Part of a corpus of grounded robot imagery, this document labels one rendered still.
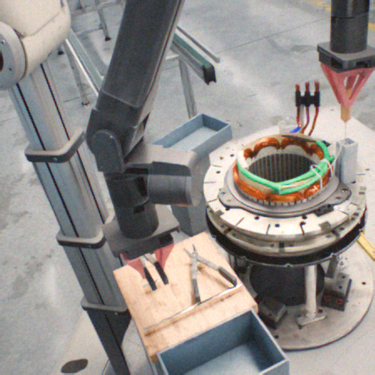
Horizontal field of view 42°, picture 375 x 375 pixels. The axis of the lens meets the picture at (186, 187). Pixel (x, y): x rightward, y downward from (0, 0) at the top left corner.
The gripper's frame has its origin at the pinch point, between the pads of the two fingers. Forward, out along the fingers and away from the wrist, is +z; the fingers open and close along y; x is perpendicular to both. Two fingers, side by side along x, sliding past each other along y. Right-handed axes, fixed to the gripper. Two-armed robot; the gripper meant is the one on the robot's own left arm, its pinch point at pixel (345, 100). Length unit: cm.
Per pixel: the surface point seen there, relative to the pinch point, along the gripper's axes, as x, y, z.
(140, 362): 46, 0, 52
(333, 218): 5.3, -7.6, 18.6
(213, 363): 32.3, -20.1, 32.2
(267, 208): 15.4, -1.5, 17.7
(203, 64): -5, 142, 37
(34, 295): 96, 111, 122
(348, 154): -0.8, -0.6, 10.5
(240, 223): 20.9, -2.3, 18.9
